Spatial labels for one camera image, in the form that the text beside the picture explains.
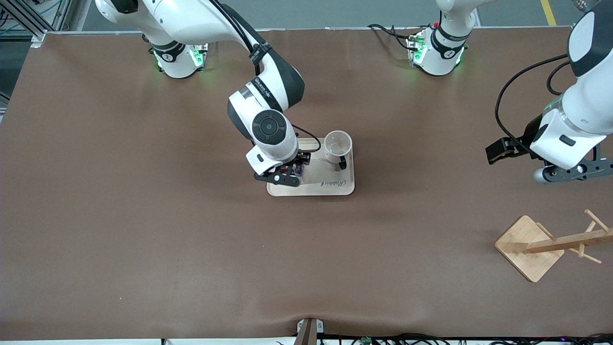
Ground aluminium frame with dark bars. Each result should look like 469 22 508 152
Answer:
0 0 72 49

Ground black left arm base cables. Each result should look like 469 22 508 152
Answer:
367 23 415 51

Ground white smiley cup black handle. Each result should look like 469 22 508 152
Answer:
324 130 354 171

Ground wooden mug stand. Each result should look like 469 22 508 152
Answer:
494 209 613 283

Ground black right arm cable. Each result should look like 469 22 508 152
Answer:
210 0 322 154

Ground cream tray with rabbit print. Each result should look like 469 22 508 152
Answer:
267 138 355 197

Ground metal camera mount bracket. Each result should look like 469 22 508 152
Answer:
295 317 325 345

